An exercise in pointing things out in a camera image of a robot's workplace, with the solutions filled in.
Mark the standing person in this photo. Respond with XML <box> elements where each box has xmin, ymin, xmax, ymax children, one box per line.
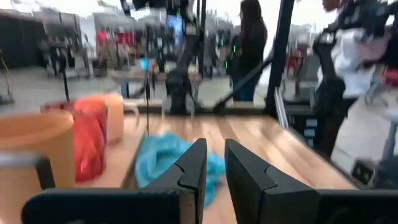
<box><xmin>228</xmin><ymin>0</ymin><xmax>268</xmax><ymax>102</ymax></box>

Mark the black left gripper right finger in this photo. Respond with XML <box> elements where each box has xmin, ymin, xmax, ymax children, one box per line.
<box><xmin>224</xmin><ymin>138</ymin><xmax>321</xmax><ymax>224</ymax></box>

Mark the small peach mug with handle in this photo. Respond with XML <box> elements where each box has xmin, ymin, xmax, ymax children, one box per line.
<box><xmin>93</xmin><ymin>93</ymin><xmax>141</xmax><ymax>146</ymax></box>

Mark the red faceted plastic cup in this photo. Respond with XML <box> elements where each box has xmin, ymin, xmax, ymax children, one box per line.
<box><xmin>40</xmin><ymin>99</ymin><xmax>109</xmax><ymax>184</ymax></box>

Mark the teal cloth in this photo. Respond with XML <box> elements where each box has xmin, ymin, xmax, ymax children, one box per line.
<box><xmin>135</xmin><ymin>133</ymin><xmax>226</xmax><ymax>208</ymax></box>

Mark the large orange cup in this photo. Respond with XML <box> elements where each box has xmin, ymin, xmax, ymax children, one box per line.
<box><xmin>0</xmin><ymin>110</ymin><xmax>75</xmax><ymax>224</ymax></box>

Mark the person in white top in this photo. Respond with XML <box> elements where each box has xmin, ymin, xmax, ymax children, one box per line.
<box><xmin>312</xmin><ymin>0</ymin><xmax>394</xmax><ymax>156</ymax></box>

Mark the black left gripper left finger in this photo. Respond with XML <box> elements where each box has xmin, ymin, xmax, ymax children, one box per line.
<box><xmin>141</xmin><ymin>138</ymin><xmax>208</xmax><ymax>224</ymax></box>

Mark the black aluminium rig frame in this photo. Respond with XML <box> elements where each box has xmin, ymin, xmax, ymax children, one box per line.
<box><xmin>213</xmin><ymin>0</ymin><xmax>377</xmax><ymax>189</ymax></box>

